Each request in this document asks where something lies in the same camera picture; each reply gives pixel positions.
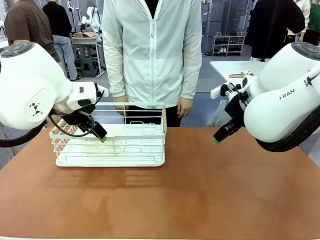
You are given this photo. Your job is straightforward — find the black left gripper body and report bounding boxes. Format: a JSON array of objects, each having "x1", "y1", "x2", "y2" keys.
[{"x1": 53, "y1": 104, "x2": 98, "y2": 126}]

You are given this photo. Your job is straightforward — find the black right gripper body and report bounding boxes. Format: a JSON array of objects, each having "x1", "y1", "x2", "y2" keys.
[{"x1": 224, "y1": 94, "x2": 247, "y2": 126}]

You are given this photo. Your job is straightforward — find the white wire dish rack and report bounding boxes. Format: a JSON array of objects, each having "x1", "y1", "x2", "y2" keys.
[{"x1": 48, "y1": 101, "x2": 168, "y2": 168}]

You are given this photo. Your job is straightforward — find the white sleeved left forearm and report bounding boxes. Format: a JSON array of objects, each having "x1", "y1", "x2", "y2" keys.
[{"x1": 179, "y1": 34, "x2": 203, "y2": 100}]

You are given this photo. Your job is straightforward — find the white sleeved right forearm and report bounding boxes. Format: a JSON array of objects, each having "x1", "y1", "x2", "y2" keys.
[{"x1": 102, "y1": 34, "x2": 126, "y2": 99}]

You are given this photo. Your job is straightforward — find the person's right hand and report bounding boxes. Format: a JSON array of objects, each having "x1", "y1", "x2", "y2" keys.
[{"x1": 114, "y1": 94, "x2": 130, "y2": 117}]

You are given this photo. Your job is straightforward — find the person's left hand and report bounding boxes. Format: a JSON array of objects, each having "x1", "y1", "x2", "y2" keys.
[{"x1": 176, "y1": 96, "x2": 194, "y2": 119}]

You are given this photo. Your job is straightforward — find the white plastic bag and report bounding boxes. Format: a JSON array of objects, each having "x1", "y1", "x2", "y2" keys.
[{"x1": 206, "y1": 99, "x2": 230, "y2": 128}]

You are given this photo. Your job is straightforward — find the white side table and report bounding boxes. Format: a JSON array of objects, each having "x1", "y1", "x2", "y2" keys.
[{"x1": 209, "y1": 60, "x2": 272, "y2": 87}]

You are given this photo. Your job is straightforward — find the grey plastic stool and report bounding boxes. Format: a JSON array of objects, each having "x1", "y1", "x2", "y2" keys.
[{"x1": 79, "y1": 55, "x2": 98, "y2": 78}]

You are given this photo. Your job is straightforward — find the wooden shoe rack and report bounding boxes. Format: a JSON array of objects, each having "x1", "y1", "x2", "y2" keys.
[{"x1": 212, "y1": 34, "x2": 247, "y2": 57}]

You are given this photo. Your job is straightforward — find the grey background workbench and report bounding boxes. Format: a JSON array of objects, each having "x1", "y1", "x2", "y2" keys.
[{"x1": 71, "y1": 34, "x2": 106, "y2": 76}]

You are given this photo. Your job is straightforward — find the brown cardboard box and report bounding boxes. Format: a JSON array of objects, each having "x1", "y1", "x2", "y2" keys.
[{"x1": 74, "y1": 31, "x2": 97, "y2": 39}]

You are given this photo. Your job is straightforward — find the person in black sweater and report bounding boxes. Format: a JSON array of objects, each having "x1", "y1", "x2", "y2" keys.
[{"x1": 42, "y1": 0, "x2": 82, "y2": 82}]

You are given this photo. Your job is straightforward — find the person in black coat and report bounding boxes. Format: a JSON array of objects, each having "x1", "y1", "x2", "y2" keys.
[{"x1": 249, "y1": 0, "x2": 306, "y2": 63}]

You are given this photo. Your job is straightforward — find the person in white jacket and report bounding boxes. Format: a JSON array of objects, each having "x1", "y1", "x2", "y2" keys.
[{"x1": 102, "y1": 0, "x2": 203, "y2": 128}]

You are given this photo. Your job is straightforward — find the person in brown shirt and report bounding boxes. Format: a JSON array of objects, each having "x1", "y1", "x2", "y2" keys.
[{"x1": 3, "y1": 0, "x2": 62, "y2": 64}]

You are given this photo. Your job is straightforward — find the person in green shirt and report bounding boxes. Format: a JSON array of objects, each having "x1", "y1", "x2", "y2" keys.
[{"x1": 298, "y1": 0, "x2": 320, "y2": 47}]

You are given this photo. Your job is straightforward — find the person in cream jacket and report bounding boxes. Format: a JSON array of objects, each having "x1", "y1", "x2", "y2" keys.
[{"x1": 286, "y1": 0, "x2": 311, "y2": 37}]

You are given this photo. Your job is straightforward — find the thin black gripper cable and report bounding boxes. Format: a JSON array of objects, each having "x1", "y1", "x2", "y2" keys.
[{"x1": 48, "y1": 89, "x2": 105, "y2": 138}]

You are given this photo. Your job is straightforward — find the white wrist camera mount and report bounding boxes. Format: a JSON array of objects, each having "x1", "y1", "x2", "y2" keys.
[
  {"x1": 93, "y1": 82, "x2": 110, "y2": 99},
  {"x1": 210, "y1": 82, "x2": 230, "y2": 100}
]

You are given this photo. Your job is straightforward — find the black corrugated cable hose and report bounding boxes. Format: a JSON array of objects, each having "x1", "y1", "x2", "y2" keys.
[
  {"x1": 254, "y1": 104, "x2": 320, "y2": 153},
  {"x1": 0, "y1": 119, "x2": 48, "y2": 148}
]

